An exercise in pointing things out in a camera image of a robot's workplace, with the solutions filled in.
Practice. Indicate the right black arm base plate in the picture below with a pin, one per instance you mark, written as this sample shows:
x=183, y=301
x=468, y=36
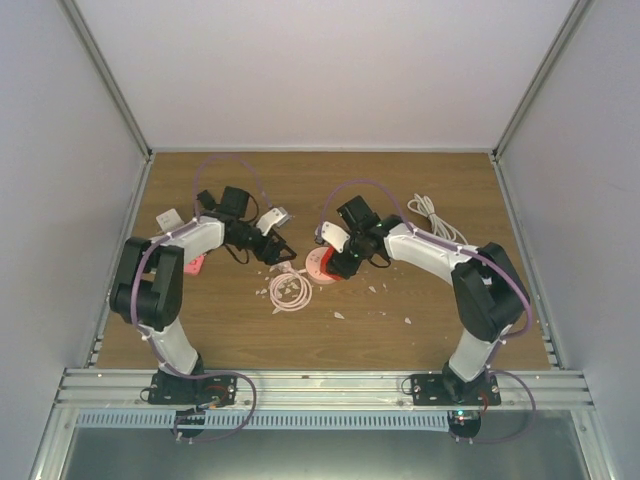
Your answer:
x=437, y=389

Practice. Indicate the grey slotted cable duct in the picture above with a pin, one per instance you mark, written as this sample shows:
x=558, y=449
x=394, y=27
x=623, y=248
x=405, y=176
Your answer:
x=268, y=420

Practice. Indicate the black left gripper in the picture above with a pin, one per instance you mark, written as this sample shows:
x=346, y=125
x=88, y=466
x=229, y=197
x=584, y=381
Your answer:
x=271, y=257

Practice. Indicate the pink round power socket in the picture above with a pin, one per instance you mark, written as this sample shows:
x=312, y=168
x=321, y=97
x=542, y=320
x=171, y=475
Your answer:
x=313, y=267

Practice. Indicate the white cube adapter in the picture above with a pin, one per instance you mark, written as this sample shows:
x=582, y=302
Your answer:
x=169, y=221

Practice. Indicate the pink square plug adapter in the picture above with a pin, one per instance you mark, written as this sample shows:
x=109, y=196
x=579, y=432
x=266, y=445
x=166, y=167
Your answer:
x=194, y=267

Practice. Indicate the aluminium rail frame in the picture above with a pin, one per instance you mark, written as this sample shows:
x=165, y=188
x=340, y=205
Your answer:
x=326, y=390

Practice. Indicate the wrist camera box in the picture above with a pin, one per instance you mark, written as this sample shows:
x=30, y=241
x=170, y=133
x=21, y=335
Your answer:
x=276, y=217
x=333, y=235

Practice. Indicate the black charger with thin cable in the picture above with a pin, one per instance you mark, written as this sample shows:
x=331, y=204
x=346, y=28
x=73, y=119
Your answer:
x=206, y=202

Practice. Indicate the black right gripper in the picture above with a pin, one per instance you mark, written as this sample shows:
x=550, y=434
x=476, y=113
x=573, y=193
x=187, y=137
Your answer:
x=343, y=268

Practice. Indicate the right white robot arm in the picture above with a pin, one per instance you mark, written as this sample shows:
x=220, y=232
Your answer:
x=490, y=296

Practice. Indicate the red cube socket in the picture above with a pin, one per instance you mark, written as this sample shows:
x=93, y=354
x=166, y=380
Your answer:
x=332, y=265

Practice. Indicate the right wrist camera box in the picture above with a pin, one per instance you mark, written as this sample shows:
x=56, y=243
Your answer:
x=333, y=235

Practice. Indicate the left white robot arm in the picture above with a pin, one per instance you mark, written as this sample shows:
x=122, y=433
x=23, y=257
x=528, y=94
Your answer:
x=147, y=291

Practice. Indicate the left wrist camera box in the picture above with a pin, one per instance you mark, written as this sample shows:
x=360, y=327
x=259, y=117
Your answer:
x=276, y=217

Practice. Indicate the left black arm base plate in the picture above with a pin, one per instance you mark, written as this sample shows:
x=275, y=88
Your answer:
x=167, y=389

